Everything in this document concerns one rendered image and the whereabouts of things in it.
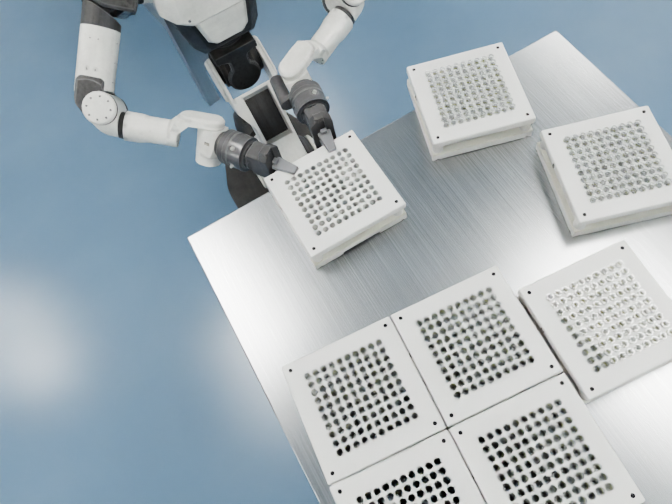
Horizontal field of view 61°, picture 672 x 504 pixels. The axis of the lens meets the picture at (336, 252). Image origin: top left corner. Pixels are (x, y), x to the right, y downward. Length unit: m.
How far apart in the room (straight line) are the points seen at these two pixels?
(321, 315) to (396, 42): 1.85
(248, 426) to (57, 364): 0.84
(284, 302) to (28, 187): 1.94
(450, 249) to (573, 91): 0.53
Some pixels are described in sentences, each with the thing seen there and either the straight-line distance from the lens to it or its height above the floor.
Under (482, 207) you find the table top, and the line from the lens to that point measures 1.37.
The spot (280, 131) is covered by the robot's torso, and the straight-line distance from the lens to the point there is 1.82.
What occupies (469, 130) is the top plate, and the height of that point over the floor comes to 0.95.
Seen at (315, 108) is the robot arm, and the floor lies 0.98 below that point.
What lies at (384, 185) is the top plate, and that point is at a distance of 1.31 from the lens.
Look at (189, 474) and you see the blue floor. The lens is 2.23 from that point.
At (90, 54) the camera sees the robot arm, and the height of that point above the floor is 1.14.
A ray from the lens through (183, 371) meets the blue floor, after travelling 2.31.
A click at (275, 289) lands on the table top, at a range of 1.32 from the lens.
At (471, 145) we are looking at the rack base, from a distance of 1.42.
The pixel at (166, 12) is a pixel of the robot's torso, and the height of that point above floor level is 1.12.
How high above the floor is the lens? 2.07
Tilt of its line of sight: 64 degrees down
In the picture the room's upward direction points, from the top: 19 degrees counter-clockwise
